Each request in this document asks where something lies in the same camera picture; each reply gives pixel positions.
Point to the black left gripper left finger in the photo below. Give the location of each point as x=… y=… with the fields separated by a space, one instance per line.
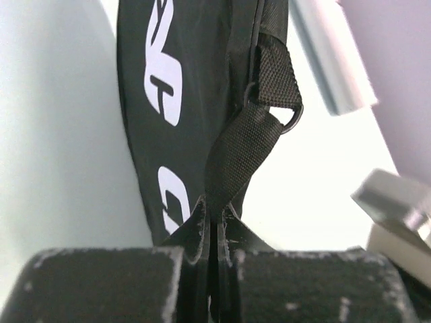
x=167 y=283

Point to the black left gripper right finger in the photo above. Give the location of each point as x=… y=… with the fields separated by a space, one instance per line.
x=259 y=284

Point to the black Crossway racket bag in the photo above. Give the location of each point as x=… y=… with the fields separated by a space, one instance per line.
x=186 y=70

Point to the right aluminium frame post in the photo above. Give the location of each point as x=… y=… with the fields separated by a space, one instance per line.
x=334 y=57

